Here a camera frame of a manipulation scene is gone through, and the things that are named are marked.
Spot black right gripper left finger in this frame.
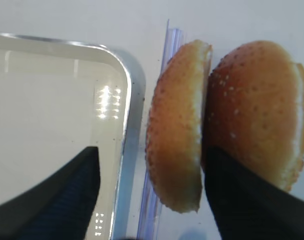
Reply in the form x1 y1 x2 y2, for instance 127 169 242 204
0 146 101 240

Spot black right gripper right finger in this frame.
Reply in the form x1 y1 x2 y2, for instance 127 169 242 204
204 147 304 240

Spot sesame top bun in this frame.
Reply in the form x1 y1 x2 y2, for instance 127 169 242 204
145 39 212 214

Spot sesame bun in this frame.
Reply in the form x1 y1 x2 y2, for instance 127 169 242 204
145 39 212 214
203 40 304 192

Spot silver metal tray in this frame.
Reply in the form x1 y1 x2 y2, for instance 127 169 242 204
0 32 132 240

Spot long clear rail right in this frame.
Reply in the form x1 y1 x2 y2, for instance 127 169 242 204
137 23 185 240

